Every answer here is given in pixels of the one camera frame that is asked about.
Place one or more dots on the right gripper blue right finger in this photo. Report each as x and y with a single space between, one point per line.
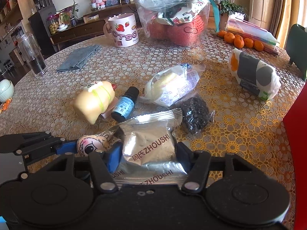
184 156

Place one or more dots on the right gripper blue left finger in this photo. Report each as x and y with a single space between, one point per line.
113 156

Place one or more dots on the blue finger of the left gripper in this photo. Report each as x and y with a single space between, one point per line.
67 147

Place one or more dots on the cartoon face squishy toy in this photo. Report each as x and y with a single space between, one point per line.
96 143

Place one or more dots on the silver Zhoushi snack packet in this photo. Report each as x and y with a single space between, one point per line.
148 152

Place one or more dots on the bag of black beads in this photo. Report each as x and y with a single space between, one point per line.
196 113

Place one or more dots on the yellow squishy toy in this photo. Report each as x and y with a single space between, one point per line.
95 100

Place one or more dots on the small blue label bottle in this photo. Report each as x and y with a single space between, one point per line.
125 105

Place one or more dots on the yellow cake snack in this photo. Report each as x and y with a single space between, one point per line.
170 85

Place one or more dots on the patterned tissue pack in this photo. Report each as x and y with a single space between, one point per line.
254 75

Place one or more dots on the clear glass bottle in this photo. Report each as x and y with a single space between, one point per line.
31 53

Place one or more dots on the grey folded cloth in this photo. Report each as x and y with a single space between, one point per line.
77 58

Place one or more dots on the red cardboard box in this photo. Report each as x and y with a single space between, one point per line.
295 125

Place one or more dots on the dark wooden tv console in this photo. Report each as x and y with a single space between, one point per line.
92 25

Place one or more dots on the orange tangerine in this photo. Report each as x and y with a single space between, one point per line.
258 45
249 43
222 33
229 37
239 42

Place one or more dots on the white strawberry mug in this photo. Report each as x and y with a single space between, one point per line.
122 30

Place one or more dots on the stack of colourful folders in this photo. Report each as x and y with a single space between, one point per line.
249 30

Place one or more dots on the clear container with plastic bag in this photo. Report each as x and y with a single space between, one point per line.
171 23

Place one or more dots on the tall potted plant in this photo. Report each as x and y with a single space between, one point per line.
228 8

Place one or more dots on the orange green tissue box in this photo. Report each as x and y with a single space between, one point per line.
296 48

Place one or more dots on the yellow curtain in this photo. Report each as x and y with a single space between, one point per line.
284 16

